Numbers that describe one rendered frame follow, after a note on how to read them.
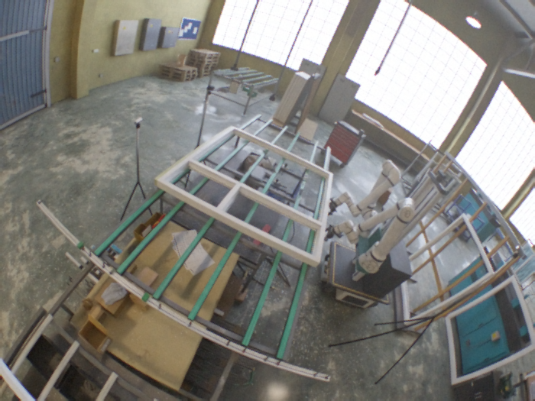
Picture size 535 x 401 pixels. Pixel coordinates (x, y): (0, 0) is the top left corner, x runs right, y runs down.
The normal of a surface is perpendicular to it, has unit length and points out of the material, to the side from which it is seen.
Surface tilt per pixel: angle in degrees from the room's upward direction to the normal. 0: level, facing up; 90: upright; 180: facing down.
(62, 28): 90
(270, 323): 0
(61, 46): 90
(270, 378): 0
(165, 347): 0
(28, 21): 90
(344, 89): 90
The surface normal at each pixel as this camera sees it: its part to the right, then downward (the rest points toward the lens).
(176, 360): 0.33, -0.71
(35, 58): 0.90, 0.44
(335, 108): -0.29, 0.55
